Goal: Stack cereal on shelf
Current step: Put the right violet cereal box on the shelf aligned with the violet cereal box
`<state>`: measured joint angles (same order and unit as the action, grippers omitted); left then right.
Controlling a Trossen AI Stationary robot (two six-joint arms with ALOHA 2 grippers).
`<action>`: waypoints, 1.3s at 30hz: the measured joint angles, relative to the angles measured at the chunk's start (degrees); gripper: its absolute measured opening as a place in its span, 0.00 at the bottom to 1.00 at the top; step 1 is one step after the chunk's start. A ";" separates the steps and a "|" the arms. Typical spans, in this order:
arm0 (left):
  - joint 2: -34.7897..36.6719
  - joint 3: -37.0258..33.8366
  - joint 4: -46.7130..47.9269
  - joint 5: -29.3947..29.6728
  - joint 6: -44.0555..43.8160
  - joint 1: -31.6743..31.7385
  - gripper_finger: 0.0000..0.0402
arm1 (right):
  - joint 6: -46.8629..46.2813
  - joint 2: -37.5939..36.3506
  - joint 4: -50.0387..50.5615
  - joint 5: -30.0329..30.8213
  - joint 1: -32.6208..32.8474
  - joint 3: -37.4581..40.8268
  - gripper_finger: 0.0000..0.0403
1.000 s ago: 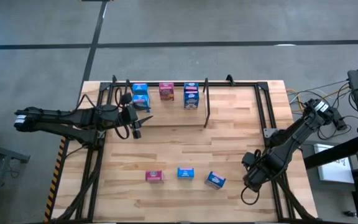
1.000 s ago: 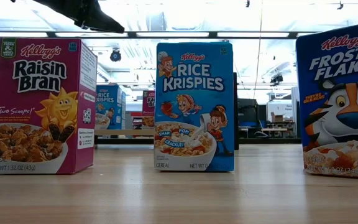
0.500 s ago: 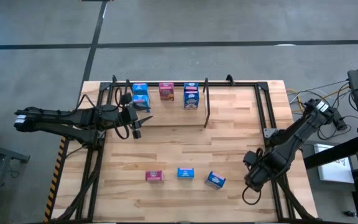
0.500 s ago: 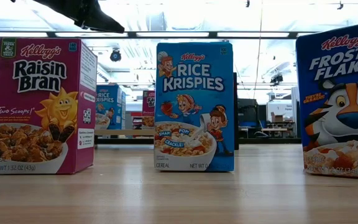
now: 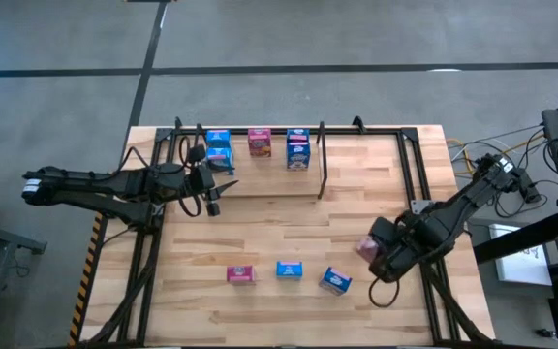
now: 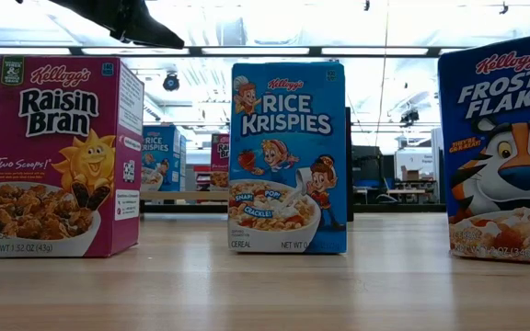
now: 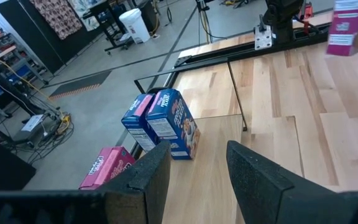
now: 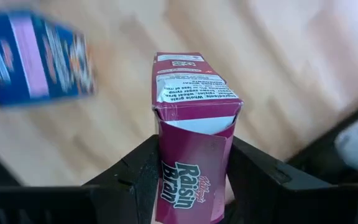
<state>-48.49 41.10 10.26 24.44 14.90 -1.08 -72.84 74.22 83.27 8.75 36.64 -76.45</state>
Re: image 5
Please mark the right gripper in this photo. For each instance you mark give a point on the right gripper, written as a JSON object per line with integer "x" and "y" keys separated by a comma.
{"x": 402, "y": 247}

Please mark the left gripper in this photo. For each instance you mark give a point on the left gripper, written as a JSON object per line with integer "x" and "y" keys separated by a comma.
{"x": 200, "y": 181}

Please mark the Raisin Bran cereal box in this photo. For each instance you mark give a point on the Raisin Bran cereal box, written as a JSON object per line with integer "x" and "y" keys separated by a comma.
{"x": 240, "y": 274}
{"x": 367, "y": 248}
{"x": 259, "y": 143}

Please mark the Rice Krispies cereal box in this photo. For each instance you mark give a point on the Rice Krispies cereal box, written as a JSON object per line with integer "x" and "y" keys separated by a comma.
{"x": 289, "y": 269}
{"x": 218, "y": 138}
{"x": 220, "y": 157}

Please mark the Frosted Flakes cereal box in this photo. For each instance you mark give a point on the Frosted Flakes cereal box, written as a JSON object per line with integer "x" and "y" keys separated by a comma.
{"x": 298, "y": 157}
{"x": 335, "y": 281}
{"x": 298, "y": 135}

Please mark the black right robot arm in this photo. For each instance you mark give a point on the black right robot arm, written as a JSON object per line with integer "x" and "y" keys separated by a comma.
{"x": 458, "y": 208}

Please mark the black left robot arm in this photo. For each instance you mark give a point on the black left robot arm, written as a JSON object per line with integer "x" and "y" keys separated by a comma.
{"x": 90, "y": 181}

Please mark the grey metal mounting plate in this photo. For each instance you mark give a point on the grey metal mounting plate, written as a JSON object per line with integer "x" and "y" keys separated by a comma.
{"x": 422, "y": 206}

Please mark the black metal beam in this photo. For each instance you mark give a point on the black metal beam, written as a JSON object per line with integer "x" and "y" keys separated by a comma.
{"x": 521, "y": 238}

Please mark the white board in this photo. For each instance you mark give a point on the white board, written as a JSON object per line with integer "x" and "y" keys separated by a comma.
{"x": 521, "y": 264}

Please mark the yellow black hazard tape strip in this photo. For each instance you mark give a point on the yellow black hazard tape strip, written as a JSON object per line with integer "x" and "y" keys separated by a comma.
{"x": 85, "y": 271}

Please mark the small black floor object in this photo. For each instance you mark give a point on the small black floor object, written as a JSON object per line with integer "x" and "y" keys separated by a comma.
{"x": 545, "y": 333}

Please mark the dark grey desk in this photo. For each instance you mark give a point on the dark grey desk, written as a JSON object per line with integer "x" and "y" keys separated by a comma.
{"x": 8, "y": 237}

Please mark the black metal shelf bracket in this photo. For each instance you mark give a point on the black metal shelf bracket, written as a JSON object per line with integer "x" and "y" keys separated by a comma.
{"x": 322, "y": 160}

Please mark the black aluminium table frame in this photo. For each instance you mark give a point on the black aluminium table frame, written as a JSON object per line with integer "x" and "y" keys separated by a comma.
{"x": 356, "y": 131}

